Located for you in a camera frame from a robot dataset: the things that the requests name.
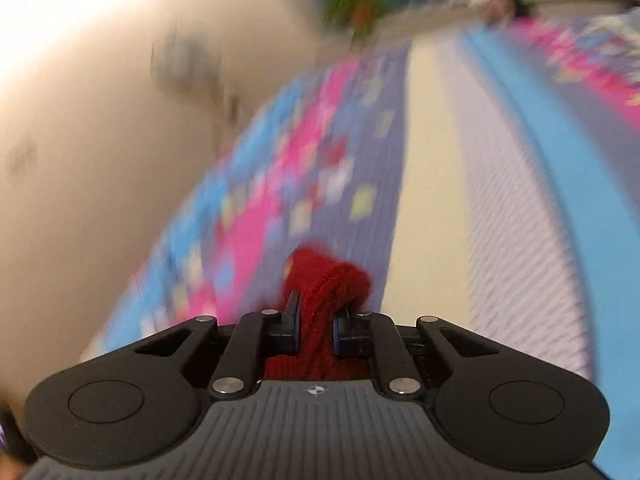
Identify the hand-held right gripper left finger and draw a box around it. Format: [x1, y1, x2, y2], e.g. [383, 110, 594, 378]
[131, 291, 302, 402]

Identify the dark red knitted sweater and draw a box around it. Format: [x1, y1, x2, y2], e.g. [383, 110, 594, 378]
[262, 245, 373, 382]

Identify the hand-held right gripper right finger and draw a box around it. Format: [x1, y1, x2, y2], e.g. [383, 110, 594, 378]
[332, 310, 508, 401]

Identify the floral striped fleece blanket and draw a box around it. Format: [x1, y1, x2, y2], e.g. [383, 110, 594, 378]
[82, 12, 640, 396]

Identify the green potted plant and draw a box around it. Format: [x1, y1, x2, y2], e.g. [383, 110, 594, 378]
[325, 0, 396, 46]

